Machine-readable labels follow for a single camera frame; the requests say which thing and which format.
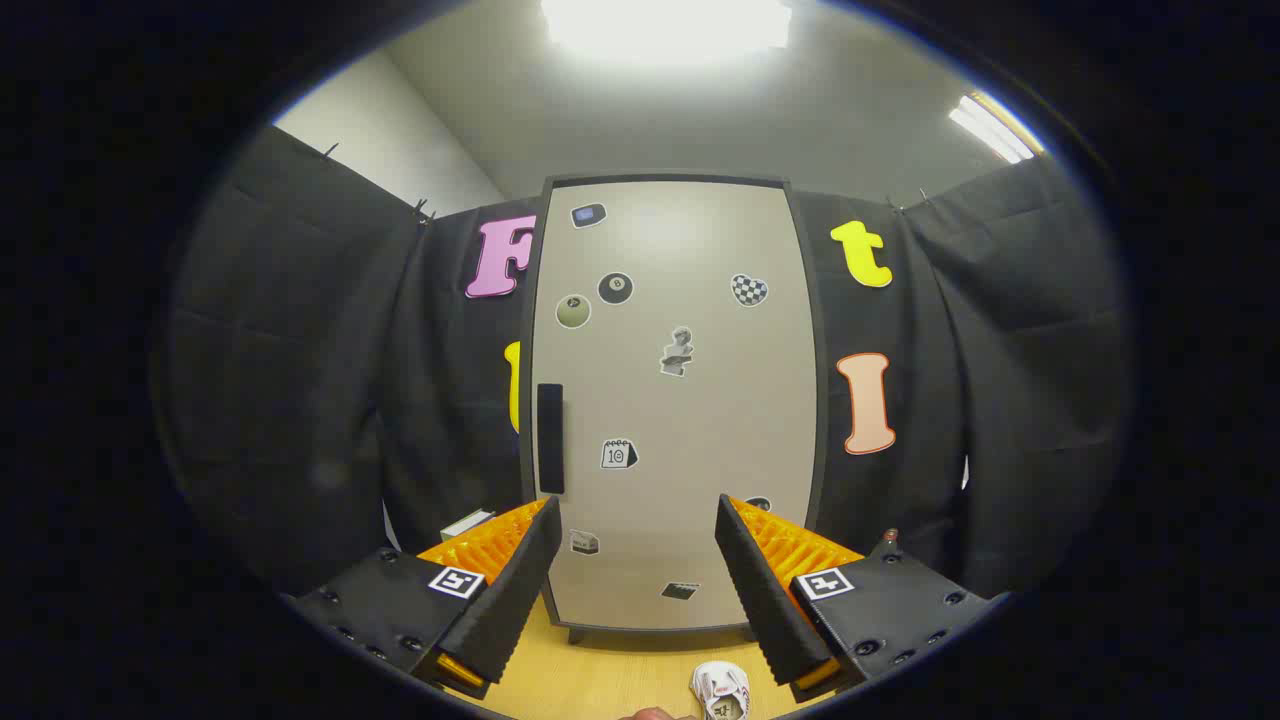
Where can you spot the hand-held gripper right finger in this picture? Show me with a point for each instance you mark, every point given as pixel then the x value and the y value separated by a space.
pixel 760 600

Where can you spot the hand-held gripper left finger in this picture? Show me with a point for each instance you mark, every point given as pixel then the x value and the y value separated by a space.
pixel 520 590

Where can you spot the white shoe with red logo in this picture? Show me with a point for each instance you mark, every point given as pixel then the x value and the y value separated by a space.
pixel 720 685

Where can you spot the grey shoe cabinet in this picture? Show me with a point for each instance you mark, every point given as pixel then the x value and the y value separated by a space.
pixel 665 179

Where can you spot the green book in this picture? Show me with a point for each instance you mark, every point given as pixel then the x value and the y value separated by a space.
pixel 467 522

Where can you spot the large ceiling light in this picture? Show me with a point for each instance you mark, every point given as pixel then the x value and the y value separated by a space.
pixel 665 25

